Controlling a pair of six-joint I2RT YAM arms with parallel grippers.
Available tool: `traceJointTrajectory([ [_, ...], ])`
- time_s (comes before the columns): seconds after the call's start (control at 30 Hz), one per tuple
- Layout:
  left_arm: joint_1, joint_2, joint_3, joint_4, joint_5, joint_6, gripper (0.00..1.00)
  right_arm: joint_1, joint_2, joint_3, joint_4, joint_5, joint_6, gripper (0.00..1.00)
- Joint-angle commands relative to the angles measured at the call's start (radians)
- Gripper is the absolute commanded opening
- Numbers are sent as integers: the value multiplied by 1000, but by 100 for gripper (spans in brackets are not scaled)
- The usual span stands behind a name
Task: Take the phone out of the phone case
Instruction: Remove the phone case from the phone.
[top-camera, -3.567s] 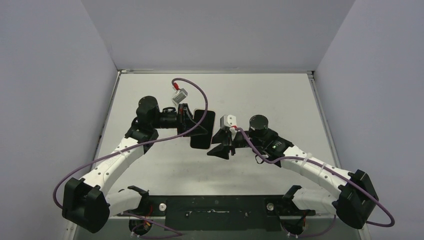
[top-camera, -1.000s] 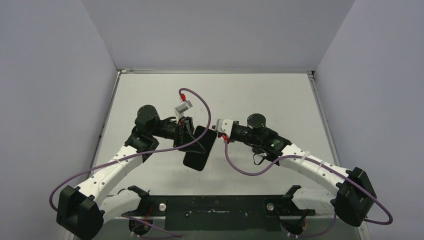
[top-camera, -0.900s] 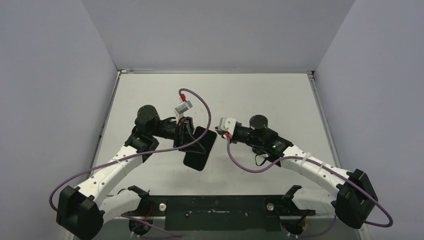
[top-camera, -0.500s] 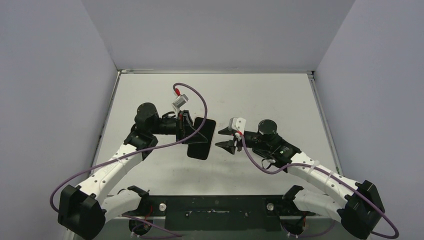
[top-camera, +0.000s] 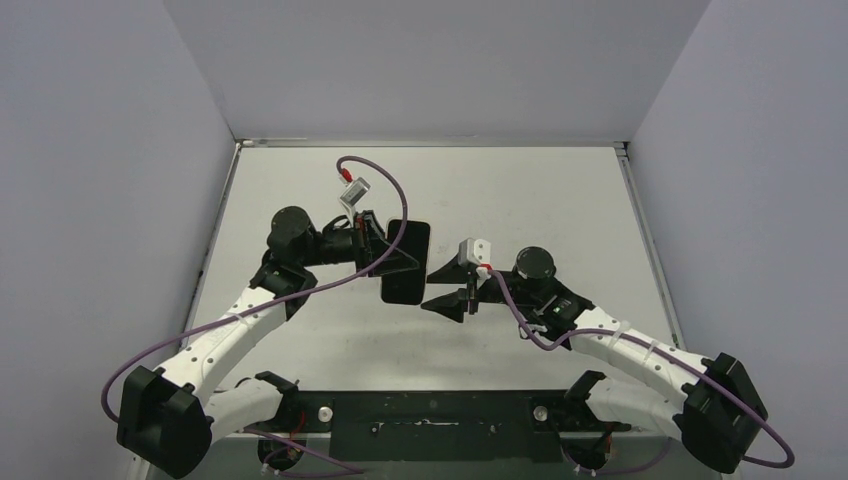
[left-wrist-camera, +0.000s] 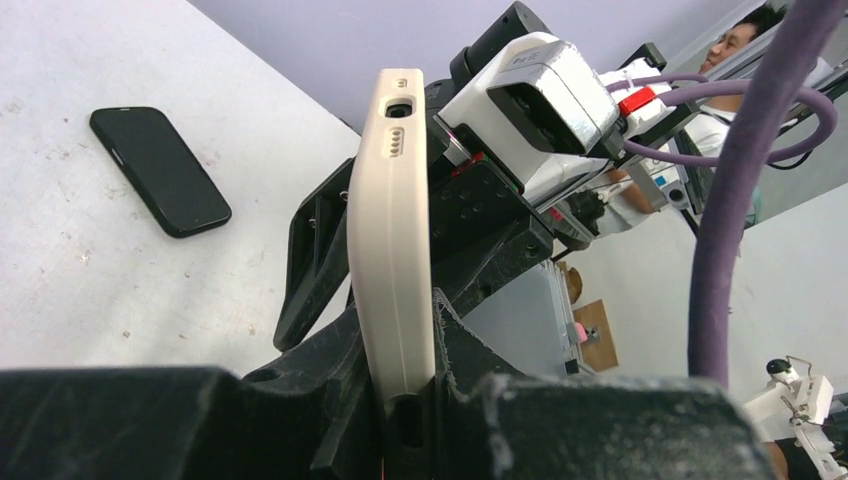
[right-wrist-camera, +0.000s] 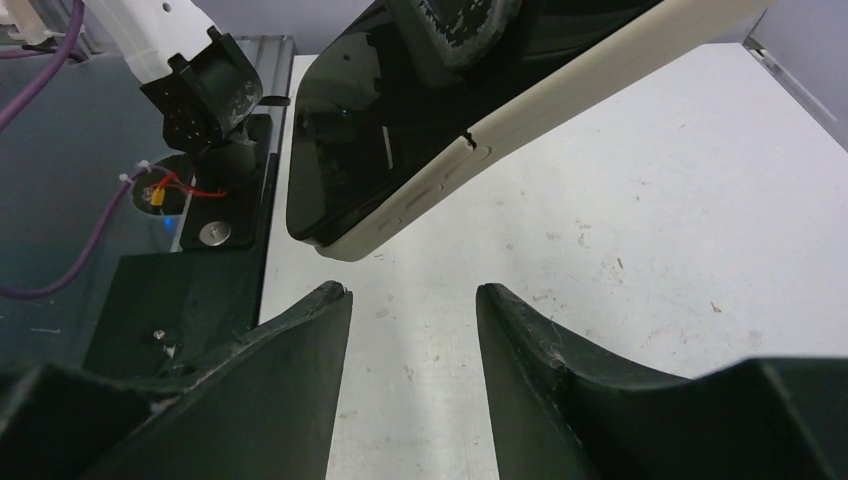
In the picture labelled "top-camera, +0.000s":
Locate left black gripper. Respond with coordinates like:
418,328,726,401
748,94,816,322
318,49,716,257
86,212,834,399
300,210,420,277

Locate black phone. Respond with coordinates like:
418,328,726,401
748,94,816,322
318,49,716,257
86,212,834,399
380,220,431,306

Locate beige phone case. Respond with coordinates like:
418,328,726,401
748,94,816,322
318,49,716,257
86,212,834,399
423,223,432,271

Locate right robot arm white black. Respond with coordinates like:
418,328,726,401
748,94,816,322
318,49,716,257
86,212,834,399
421,239,768,474

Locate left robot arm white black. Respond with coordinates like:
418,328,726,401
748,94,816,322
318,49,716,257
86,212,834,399
116,206,420,479

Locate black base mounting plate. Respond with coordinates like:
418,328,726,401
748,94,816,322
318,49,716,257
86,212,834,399
283,390,589,463

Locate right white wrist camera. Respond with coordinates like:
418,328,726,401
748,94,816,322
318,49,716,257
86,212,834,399
457,238,491,267

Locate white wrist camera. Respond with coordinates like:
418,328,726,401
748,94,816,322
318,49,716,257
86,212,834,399
457,238,491,267
338,177,371,222

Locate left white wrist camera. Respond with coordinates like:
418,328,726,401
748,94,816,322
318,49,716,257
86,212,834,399
338,177,371,222

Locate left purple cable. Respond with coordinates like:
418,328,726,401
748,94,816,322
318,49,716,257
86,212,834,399
100,155,409,425

